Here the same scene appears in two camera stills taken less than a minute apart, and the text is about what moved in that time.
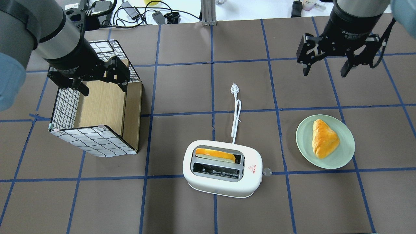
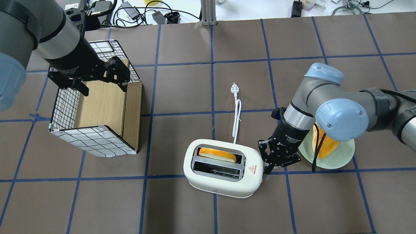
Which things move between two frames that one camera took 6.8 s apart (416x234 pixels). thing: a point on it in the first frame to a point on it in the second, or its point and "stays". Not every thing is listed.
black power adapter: x=132 y=12 stays
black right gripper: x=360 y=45 to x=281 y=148
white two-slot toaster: x=233 y=170 stays
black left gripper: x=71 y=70 stays
